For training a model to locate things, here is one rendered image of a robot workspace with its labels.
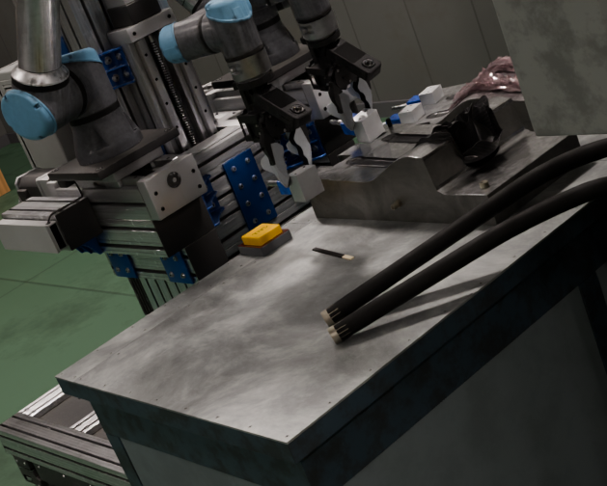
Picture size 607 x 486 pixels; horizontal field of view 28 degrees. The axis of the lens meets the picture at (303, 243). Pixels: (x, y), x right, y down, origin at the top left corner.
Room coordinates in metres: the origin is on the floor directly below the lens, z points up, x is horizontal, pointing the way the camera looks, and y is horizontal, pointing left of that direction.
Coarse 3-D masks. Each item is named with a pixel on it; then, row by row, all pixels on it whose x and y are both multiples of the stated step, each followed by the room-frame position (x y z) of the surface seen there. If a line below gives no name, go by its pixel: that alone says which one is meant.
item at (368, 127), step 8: (360, 112) 2.46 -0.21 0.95; (368, 112) 2.44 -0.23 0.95; (376, 112) 2.44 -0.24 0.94; (336, 120) 2.52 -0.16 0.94; (360, 120) 2.42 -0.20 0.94; (368, 120) 2.42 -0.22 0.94; (376, 120) 2.44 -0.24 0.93; (344, 128) 2.47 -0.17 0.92; (360, 128) 2.42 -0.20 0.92; (368, 128) 2.42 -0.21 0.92; (376, 128) 2.43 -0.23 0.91; (360, 136) 2.44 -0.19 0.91; (368, 136) 2.42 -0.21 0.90; (376, 136) 2.43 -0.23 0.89
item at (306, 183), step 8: (304, 168) 2.18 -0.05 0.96; (312, 168) 2.18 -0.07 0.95; (296, 176) 2.15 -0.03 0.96; (304, 176) 2.16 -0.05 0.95; (312, 176) 2.17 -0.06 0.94; (272, 184) 2.26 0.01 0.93; (280, 184) 2.21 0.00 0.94; (296, 184) 2.16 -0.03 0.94; (304, 184) 2.16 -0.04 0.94; (312, 184) 2.17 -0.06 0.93; (320, 184) 2.18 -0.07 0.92; (280, 192) 2.22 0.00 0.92; (288, 192) 2.20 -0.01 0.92; (296, 192) 2.17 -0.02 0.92; (304, 192) 2.16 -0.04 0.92; (312, 192) 2.16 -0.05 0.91; (320, 192) 2.17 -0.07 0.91; (296, 200) 2.18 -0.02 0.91; (304, 200) 2.16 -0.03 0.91
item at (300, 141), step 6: (294, 132) 2.20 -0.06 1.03; (300, 132) 2.20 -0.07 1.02; (288, 138) 2.23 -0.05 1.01; (294, 138) 2.19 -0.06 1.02; (300, 138) 2.20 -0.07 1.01; (306, 138) 2.21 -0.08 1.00; (288, 144) 2.24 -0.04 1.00; (294, 144) 2.20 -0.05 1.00; (300, 144) 2.20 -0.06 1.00; (306, 144) 2.20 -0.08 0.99; (294, 150) 2.23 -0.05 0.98; (300, 150) 2.20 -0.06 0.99; (306, 150) 2.20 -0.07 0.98; (300, 156) 2.21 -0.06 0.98; (306, 156) 2.20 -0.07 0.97; (306, 162) 2.20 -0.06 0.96
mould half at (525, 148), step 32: (384, 128) 2.48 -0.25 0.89; (416, 128) 2.40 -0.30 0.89; (512, 128) 2.18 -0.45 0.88; (416, 160) 2.07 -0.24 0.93; (448, 160) 2.08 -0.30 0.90; (480, 160) 2.13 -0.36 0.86; (512, 160) 2.06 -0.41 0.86; (544, 160) 2.04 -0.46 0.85; (352, 192) 2.24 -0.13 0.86; (384, 192) 2.16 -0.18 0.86; (416, 192) 2.09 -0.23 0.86; (448, 192) 2.03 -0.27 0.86; (480, 192) 1.97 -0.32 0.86
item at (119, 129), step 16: (112, 112) 2.57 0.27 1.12; (80, 128) 2.57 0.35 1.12; (96, 128) 2.55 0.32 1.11; (112, 128) 2.55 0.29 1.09; (128, 128) 2.57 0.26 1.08; (80, 144) 2.57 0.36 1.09; (96, 144) 2.55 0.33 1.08; (112, 144) 2.54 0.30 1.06; (128, 144) 2.55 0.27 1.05; (80, 160) 2.57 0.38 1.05; (96, 160) 2.54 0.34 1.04
